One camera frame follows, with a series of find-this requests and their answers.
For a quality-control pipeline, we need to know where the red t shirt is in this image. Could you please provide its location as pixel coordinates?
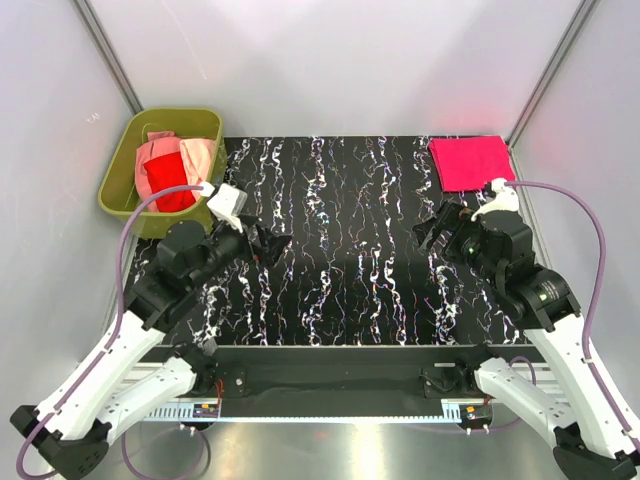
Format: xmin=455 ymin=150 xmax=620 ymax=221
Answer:
xmin=143 ymin=152 xmax=196 ymax=213

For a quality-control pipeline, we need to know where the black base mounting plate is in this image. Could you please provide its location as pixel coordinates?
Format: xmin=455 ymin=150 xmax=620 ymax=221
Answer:
xmin=158 ymin=344 xmax=514 ymax=419

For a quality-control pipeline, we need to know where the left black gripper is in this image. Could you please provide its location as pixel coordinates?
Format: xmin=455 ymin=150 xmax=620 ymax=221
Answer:
xmin=189 ymin=214 xmax=292 ymax=291

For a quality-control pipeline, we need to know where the aluminium frame rail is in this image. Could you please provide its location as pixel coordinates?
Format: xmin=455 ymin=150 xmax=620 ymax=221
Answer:
xmin=64 ymin=359 xmax=609 ymax=426

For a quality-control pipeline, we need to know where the folded magenta t shirt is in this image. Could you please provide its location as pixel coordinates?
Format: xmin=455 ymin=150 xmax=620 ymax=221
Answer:
xmin=428 ymin=135 xmax=516 ymax=193

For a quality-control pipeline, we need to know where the dusty pink t shirt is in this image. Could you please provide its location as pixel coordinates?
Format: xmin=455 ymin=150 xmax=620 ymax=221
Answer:
xmin=134 ymin=130 xmax=182 ymax=211

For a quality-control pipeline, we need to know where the salmon pink t shirt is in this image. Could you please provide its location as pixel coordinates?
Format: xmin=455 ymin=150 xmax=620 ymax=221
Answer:
xmin=179 ymin=138 xmax=216 ymax=185

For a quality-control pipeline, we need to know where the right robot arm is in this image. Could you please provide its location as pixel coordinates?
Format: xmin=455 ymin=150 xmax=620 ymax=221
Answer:
xmin=413 ymin=202 xmax=639 ymax=479

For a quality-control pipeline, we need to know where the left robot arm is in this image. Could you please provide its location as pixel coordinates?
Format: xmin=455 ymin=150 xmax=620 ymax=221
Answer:
xmin=10 ymin=215 xmax=292 ymax=479

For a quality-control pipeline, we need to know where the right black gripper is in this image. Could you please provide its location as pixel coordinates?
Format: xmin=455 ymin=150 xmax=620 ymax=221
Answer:
xmin=411 ymin=198 xmax=503 ymax=288

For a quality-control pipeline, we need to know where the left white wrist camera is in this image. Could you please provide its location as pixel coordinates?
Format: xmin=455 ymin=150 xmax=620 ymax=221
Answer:
xmin=206 ymin=183 xmax=247 ymax=233

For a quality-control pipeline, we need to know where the olive green plastic bin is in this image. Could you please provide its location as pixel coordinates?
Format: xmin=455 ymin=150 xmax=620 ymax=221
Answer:
xmin=98 ymin=108 xmax=227 ymax=239

